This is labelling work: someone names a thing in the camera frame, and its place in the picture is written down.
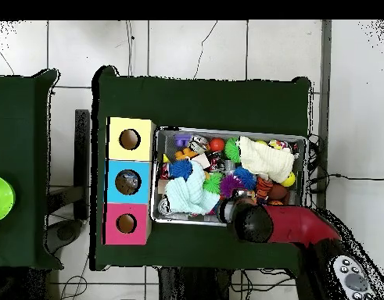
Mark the mint green cloth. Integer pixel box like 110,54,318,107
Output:
164,160,221,214

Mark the wooden box with three holes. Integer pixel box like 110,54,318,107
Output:
103,116,157,246

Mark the clear mesh bin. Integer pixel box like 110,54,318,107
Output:
152,127,308,232

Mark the blue spiky ball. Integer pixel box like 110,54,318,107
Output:
234,166,259,190
169,159,193,182

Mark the crushed silver can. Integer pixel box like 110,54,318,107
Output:
188,135,210,155

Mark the green spiky ball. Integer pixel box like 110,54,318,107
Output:
202,172,224,195
223,137,242,165

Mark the orange red ball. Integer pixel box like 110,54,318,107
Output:
209,137,226,153

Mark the purple spiky ball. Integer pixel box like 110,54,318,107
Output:
219,174,242,198

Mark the dark green table cloth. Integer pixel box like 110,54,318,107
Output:
0,68,61,271
91,65,313,273

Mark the cream yellow cloth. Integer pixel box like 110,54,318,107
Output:
237,136,298,183

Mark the tiger striped toy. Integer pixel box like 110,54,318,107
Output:
256,177,275,200

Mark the bright green bowl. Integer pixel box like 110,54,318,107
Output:
0,174,16,223

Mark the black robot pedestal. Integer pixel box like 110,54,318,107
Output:
155,267,235,300

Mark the black cable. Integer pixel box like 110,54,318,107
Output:
309,171,384,188

